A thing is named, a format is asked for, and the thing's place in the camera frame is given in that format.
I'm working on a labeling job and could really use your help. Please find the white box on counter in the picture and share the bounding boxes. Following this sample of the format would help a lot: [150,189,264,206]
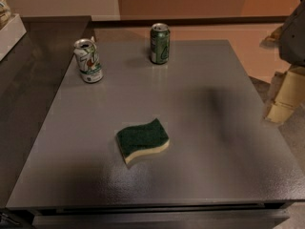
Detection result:
[0,13,27,61]

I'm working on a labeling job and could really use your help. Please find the green soda can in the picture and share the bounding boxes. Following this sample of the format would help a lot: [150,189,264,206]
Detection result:
[151,23,170,65]

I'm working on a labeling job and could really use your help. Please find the white 7up can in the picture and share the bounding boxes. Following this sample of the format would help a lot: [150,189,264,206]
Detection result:
[73,38,103,83]

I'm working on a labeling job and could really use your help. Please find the green and yellow sponge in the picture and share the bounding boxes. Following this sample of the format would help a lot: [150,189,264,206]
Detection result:
[116,118,170,164]

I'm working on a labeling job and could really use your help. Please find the dark side counter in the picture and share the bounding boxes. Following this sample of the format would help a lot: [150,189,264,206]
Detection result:
[0,16,94,210]

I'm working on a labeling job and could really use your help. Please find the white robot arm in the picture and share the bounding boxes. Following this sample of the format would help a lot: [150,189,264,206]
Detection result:
[263,1,305,124]

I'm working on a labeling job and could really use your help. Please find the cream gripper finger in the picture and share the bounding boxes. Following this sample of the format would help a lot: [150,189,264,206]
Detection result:
[263,66,305,124]

